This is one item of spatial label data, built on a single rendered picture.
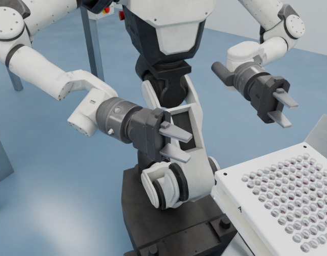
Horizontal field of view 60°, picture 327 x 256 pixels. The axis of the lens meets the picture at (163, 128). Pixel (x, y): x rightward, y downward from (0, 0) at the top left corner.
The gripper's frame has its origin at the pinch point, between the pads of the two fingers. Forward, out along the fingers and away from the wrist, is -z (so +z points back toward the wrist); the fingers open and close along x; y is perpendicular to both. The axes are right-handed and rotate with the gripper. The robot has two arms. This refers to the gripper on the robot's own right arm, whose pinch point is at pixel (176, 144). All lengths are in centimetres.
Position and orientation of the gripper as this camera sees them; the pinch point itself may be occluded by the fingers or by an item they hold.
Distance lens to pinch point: 55.5
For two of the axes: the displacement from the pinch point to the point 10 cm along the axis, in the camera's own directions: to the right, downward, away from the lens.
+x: 0.2, 8.0, 6.0
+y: -5.8, 5.0, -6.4
